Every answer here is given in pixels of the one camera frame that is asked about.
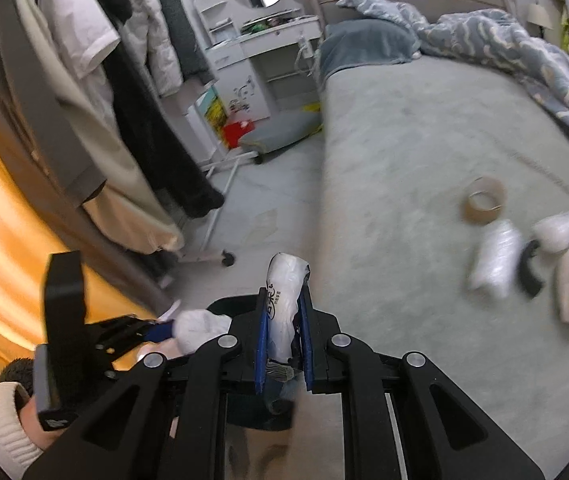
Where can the white shirt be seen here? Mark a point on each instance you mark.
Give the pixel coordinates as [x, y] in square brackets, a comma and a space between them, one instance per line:
[79, 25]

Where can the red bag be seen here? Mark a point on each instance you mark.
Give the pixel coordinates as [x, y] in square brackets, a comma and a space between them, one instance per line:
[237, 134]

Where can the white clothes rack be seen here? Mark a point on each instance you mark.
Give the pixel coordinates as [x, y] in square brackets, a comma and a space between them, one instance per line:
[219, 185]

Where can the brown tape roll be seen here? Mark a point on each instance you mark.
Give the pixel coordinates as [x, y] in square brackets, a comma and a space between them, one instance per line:
[484, 207]

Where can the colourful snack packets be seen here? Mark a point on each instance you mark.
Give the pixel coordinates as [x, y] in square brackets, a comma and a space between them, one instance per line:
[269, 22]

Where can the black fleece garment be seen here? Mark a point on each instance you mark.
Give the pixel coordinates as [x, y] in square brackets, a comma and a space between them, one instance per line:
[164, 150]

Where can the person's left hand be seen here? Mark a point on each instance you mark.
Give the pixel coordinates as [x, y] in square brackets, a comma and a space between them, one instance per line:
[32, 422]

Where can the white dressing table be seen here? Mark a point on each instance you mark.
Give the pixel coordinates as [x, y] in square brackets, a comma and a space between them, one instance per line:
[274, 47]

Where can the beige shade bedside lamp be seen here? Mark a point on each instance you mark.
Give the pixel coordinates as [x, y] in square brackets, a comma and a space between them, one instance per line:
[539, 16]

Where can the yellow green picture box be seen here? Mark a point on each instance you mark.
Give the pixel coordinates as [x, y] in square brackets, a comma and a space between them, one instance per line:
[214, 107]

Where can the blue-grey pillow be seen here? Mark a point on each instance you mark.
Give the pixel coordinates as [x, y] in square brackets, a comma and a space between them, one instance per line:
[364, 45]

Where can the bed with grey sheet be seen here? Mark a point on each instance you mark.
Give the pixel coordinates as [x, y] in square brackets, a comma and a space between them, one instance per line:
[414, 170]

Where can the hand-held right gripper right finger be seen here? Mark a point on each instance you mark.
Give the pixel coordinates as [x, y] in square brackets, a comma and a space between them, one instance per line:
[306, 340]

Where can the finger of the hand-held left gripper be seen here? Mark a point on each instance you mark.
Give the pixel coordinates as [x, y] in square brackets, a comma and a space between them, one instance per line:
[158, 331]

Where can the black curved object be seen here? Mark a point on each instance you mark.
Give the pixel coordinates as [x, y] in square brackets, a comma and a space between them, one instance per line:
[529, 272]

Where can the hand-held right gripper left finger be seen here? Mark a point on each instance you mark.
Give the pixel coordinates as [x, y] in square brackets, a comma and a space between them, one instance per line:
[262, 345]

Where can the grey knit jacket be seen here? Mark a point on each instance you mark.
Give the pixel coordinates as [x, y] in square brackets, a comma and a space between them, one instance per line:
[49, 150]

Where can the grey cushion stool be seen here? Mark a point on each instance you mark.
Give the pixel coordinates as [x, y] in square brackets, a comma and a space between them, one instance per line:
[277, 130]

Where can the blue patterned duvet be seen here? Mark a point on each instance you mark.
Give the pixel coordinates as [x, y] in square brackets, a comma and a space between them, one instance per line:
[504, 40]

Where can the white tissue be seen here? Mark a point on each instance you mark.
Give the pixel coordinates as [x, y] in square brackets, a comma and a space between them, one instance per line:
[559, 232]
[199, 327]

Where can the dark grey knit sweater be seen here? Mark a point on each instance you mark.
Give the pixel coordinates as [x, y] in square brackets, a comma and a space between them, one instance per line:
[179, 25]

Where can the white puffer jacket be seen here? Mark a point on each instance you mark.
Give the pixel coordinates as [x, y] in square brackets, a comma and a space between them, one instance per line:
[154, 40]

